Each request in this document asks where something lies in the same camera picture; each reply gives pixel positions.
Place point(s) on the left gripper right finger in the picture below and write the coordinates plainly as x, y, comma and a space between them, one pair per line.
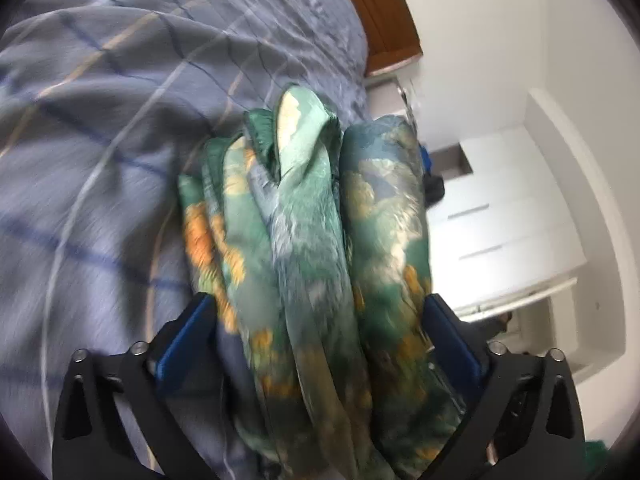
522, 420

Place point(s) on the blue checked duvet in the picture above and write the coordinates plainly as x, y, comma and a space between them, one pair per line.
103, 104

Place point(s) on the green patterned silk jacket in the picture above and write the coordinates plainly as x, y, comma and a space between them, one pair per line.
312, 238

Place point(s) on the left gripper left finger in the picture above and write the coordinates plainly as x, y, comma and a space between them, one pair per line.
90, 440

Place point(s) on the white desk with drawers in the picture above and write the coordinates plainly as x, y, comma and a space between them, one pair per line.
502, 231

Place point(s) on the dark jacket on chair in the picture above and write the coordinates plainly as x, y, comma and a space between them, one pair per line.
433, 188

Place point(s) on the wooden headboard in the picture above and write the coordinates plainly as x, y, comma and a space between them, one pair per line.
393, 41

